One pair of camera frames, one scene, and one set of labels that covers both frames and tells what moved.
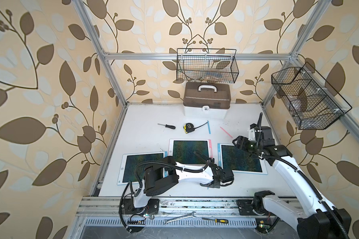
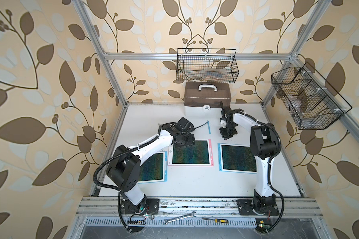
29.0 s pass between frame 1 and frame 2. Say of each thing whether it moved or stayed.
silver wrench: stayed
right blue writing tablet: stayed
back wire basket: stayed
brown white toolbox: stayed
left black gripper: moved
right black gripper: moved
